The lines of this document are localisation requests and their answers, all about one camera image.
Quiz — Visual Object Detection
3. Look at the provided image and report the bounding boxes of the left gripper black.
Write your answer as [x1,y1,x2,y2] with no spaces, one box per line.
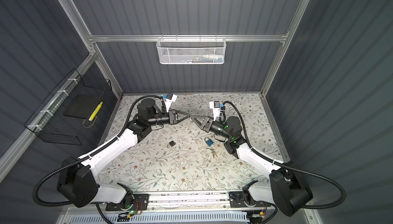
[147,110,189,128]

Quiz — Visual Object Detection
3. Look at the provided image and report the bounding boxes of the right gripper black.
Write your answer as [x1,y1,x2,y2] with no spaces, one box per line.
[192,116,232,142]

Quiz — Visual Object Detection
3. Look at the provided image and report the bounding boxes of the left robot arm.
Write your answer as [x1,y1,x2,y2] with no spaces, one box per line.
[57,96,190,210]

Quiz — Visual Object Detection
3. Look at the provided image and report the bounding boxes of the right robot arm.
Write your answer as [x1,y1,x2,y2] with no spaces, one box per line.
[191,115,313,216]

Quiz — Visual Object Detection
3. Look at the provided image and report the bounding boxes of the blue padlock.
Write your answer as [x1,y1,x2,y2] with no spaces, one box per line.
[204,137,214,147]

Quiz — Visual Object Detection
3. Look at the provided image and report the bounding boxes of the keys near blue padlock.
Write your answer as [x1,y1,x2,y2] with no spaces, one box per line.
[206,148,217,158]

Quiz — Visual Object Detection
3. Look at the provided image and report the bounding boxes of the floral table mat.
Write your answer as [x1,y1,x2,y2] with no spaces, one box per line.
[97,93,281,192]

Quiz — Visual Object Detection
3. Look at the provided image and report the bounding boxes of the items in white basket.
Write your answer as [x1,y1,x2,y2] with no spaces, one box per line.
[180,54,224,64]

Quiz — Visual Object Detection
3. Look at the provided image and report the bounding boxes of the yellow tool in basket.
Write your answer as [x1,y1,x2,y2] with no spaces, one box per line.
[88,102,103,122]

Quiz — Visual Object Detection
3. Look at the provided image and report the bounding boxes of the white vented panel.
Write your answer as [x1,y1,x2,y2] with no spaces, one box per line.
[69,211,251,224]

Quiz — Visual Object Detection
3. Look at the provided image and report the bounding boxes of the black box in basket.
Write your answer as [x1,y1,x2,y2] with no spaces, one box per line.
[62,95,100,119]

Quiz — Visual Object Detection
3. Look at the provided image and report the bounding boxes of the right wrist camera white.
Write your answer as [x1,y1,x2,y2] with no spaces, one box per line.
[209,101,223,121]

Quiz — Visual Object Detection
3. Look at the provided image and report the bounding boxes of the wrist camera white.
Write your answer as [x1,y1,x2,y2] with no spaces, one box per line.
[209,101,223,121]
[163,93,178,102]

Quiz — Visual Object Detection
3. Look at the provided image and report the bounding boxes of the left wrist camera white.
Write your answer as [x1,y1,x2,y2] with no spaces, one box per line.
[163,93,178,102]

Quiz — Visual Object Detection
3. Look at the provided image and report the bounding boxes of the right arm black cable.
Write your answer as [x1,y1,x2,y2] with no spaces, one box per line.
[222,100,347,209]

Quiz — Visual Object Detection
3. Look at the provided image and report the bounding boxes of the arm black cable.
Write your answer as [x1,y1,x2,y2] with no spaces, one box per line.
[32,94,163,207]
[222,100,347,209]

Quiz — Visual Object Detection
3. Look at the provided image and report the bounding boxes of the white wire mesh basket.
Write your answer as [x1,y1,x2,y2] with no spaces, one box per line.
[156,39,227,65]

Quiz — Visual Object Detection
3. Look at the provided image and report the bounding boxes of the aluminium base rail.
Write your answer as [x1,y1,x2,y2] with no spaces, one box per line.
[61,190,308,212]

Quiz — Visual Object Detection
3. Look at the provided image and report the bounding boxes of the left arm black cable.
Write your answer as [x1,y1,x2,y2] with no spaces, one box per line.
[32,94,163,207]

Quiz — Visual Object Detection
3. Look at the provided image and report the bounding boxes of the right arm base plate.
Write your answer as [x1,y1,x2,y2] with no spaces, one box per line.
[229,191,271,208]

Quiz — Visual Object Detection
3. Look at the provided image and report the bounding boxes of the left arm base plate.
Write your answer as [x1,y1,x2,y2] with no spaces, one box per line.
[105,194,150,211]

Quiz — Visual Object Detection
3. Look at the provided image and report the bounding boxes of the black wire basket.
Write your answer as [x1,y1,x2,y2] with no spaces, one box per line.
[25,72,116,146]

